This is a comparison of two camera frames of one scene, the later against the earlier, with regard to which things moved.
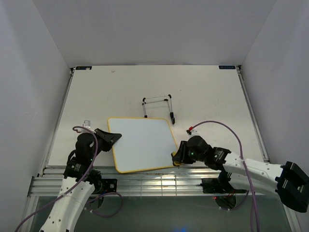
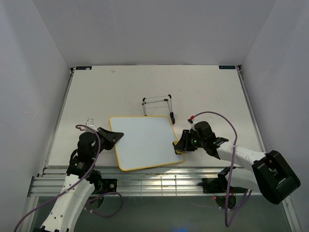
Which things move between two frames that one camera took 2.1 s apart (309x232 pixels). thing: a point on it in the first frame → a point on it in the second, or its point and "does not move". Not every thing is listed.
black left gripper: (110, 138) does not move
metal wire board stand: (171, 113) does not move
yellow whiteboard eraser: (176, 162) → (177, 152)
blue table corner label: (227, 67) does not move
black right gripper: (181, 155) → (183, 144)
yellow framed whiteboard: (145, 143) does not move
